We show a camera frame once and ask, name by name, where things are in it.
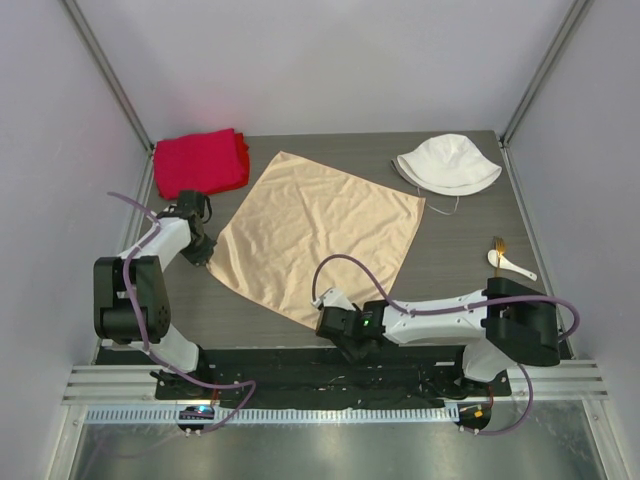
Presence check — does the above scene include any beige satin napkin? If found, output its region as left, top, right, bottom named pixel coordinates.
left=207, top=152, right=425, bottom=328

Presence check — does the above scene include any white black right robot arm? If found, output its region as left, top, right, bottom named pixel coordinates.
left=312, top=278, right=560, bottom=399

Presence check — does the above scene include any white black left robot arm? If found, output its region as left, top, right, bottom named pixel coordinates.
left=93, top=190, right=215, bottom=399

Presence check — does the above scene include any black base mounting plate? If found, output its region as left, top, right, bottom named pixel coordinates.
left=94, top=344, right=516, bottom=409

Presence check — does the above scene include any red folded cloth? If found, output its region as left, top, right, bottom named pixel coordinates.
left=153, top=128, right=250, bottom=200

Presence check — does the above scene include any white ceramic spoon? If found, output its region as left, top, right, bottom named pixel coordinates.
left=487, top=249, right=538, bottom=281

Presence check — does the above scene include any gold fork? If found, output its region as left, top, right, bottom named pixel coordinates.
left=493, top=236, right=506, bottom=277

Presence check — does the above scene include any white bucket hat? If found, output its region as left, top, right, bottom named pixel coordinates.
left=390, top=133, right=502, bottom=216

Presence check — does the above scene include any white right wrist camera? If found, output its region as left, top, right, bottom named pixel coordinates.
left=311, top=287, right=357, bottom=311

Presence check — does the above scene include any white slotted cable duct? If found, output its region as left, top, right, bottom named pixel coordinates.
left=85, top=405, right=459, bottom=425

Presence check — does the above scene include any aluminium frame rail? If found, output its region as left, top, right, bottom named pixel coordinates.
left=63, top=360, right=608, bottom=404

